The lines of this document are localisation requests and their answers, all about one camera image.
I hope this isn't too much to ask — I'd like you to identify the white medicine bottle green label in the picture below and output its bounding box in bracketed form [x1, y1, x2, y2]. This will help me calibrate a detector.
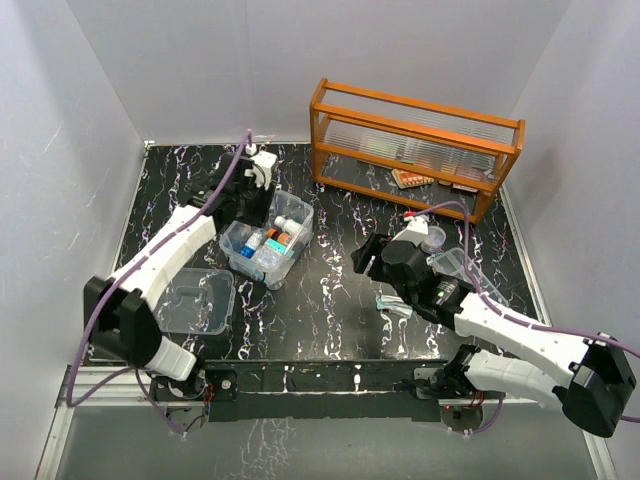
[274, 216, 302, 236]

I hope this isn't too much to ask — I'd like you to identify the brown bottle orange cap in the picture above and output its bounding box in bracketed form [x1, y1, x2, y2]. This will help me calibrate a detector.
[267, 228, 292, 247]

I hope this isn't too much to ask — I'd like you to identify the blue white bandage roll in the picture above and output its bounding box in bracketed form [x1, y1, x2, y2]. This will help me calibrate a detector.
[240, 231, 264, 259]

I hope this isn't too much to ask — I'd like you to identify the clear plastic medicine box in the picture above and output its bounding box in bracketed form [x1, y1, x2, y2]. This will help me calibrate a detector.
[219, 190, 314, 290]

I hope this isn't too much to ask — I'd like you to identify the blue header plastic packet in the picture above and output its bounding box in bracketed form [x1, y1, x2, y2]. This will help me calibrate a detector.
[253, 239, 287, 270]

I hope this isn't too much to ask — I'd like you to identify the clear compartment organizer tray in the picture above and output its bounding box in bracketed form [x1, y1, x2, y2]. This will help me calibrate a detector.
[427, 247, 509, 307]

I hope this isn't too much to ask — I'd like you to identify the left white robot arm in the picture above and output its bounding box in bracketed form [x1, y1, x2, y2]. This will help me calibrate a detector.
[83, 148, 277, 399]

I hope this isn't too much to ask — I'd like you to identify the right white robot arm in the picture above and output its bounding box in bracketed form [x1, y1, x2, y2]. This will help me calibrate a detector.
[351, 234, 637, 438]

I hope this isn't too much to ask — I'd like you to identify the small clear round jar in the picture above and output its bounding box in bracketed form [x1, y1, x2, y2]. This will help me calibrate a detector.
[420, 225, 446, 253]

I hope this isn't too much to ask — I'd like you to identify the clear plastic box lid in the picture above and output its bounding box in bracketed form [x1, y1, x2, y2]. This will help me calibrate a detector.
[154, 268, 236, 336]

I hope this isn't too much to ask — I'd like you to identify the orange wooden shelf rack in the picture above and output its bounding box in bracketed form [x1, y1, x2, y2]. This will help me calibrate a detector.
[309, 78, 526, 223]

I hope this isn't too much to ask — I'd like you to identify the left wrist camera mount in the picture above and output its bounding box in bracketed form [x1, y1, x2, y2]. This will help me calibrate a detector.
[244, 144, 278, 190]

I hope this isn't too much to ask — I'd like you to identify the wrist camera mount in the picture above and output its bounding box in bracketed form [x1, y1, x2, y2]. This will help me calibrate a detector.
[393, 211, 429, 247]
[244, 144, 278, 190]

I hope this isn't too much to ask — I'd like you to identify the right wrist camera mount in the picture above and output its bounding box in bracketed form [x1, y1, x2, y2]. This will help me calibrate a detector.
[393, 211, 429, 247]

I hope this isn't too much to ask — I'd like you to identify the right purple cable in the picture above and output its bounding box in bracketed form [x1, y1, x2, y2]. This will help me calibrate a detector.
[412, 200, 640, 426]

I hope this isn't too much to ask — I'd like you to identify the purple cable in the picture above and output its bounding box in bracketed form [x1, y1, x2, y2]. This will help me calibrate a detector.
[64, 128, 256, 436]
[412, 200, 640, 426]

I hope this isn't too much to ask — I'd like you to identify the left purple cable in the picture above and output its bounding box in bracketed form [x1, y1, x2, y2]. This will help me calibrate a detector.
[64, 128, 256, 436]

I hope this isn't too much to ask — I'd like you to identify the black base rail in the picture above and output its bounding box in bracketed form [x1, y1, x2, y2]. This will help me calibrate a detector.
[149, 357, 501, 424]

